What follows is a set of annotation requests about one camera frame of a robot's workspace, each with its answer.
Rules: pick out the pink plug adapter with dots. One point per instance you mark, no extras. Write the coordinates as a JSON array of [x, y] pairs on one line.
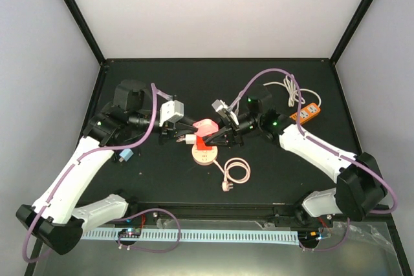
[[205, 127]]

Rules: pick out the right black frame post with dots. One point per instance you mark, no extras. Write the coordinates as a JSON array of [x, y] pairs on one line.
[[350, 30]]

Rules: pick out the light blue cable duct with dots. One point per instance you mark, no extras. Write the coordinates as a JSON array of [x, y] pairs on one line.
[[195, 235]]

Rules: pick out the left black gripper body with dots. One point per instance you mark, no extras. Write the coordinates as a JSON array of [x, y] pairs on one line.
[[168, 129]]

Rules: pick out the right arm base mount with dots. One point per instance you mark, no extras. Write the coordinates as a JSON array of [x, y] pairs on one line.
[[290, 216]]

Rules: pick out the left black frame post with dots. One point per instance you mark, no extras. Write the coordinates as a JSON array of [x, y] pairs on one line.
[[85, 30]]

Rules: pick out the black frame post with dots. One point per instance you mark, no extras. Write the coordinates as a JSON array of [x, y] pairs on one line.
[[350, 30], [85, 30]]

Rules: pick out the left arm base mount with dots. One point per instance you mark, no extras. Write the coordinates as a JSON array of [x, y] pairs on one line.
[[132, 216]]

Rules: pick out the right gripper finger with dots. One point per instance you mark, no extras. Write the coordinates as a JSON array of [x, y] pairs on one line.
[[220, 136], [218, 142]]

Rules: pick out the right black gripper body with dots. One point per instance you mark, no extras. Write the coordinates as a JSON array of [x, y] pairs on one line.
[[234, 130]]

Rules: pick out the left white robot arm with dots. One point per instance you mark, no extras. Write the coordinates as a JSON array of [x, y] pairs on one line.
[[124, 124]]

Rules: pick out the red plug adapter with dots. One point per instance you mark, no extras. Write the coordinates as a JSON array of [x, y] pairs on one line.
[[201, 146]]

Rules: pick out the light blue plug adapter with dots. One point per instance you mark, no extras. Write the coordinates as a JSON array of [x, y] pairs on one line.
[[125, 155]]

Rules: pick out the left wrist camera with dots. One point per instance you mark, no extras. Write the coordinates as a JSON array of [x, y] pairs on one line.
[[171, 111]]

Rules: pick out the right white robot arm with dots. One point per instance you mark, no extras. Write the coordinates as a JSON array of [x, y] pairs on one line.
[[359, 185]]

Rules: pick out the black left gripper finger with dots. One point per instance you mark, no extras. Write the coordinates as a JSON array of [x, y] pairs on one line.
[[185, 122], [180, 134]]

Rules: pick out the pink round power strip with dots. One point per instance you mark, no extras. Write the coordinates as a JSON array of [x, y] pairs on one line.
[[209, 157]]

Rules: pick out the orange power strip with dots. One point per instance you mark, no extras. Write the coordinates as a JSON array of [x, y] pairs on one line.
[[306, 113]]

